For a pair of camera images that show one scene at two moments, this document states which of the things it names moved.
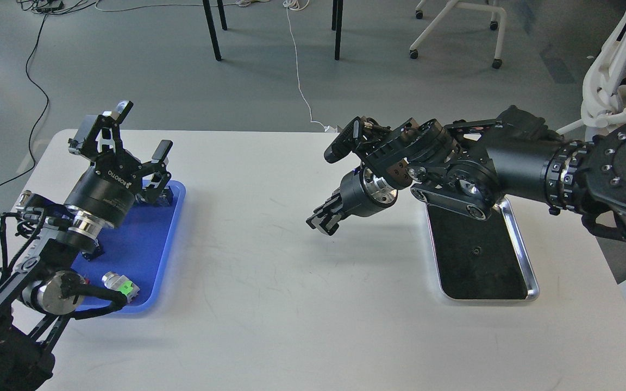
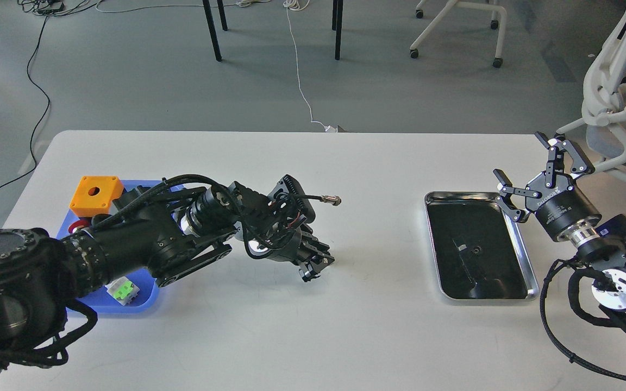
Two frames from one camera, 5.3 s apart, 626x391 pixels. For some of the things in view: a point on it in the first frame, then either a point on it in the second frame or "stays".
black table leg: x=337 y=25 stays
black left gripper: x=106 y=192 → x=287 y=247
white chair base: x=450 y=5 stays
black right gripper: x=361 y=193 → x=558 y=202
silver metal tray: x=482 y=259 stays
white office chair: x=619 y=86 stays
